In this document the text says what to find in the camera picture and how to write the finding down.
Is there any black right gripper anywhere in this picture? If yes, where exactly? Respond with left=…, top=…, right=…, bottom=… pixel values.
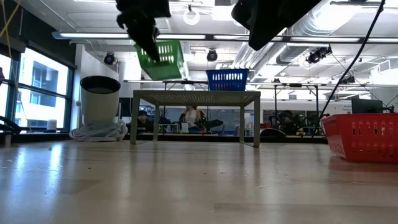
left=231, top=0, right=323, bottom=52

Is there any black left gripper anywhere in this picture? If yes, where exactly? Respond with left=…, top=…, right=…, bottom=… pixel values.
left=115, top=0, right=172, bottom=62

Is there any green plastic basket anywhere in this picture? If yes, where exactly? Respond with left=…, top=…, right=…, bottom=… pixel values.
left=134, top=39, right=185, bottom=81

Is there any blue plastic basket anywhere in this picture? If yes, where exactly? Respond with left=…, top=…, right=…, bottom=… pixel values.
left=205, top=68, right=250, bottom=91

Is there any black overhead light bar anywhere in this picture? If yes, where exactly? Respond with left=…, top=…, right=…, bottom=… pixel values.
left=51, top=30, right=398, bottom=44

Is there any white cylindrical cup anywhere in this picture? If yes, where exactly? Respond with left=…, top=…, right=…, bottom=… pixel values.
left=80, top=75, right=121, bottom=127

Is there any green perforated metal shelf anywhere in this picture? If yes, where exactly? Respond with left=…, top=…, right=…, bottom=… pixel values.
left=129, top=90, right=262, bottom=148

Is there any person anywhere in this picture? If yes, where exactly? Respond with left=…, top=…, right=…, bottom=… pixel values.
left=178, top=105, right=208, bottom=133
left=136, top=110, right=155, bottom=133
left=276, top=110, right=301, bottom=135

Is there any clear crumpled plastic wrap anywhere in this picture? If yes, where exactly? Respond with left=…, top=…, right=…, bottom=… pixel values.
left=68, top=119, right=129, bottom=142

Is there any large glass window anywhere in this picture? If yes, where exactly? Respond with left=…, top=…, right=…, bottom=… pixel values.
left=0, top=43, right=77, bottom=133

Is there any red plastic basket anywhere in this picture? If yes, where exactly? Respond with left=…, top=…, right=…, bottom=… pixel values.
left=322, top=113, right=398, bottom=164

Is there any black computer monitor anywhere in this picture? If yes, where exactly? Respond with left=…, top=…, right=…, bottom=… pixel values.
left=351, top=98, right=384, bottom=114

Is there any silver ventilation duct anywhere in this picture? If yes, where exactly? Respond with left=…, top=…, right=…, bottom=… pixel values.
left=275, top=0, right=349, bottom=66

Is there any white ceiling ring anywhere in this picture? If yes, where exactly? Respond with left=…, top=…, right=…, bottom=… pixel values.
left=182, top=6, right=201, bottom=26

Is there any black ceiling camera rig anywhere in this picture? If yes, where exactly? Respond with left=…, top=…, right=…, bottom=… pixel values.
left=306, top=45, right=333, bottom=65

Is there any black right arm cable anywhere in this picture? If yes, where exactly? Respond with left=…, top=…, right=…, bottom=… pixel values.
left=312, top=0, right=387, bottom=135

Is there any thin yellow cable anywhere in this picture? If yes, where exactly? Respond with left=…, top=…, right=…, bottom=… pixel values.
left=0, top=0, right=19, bottom=60

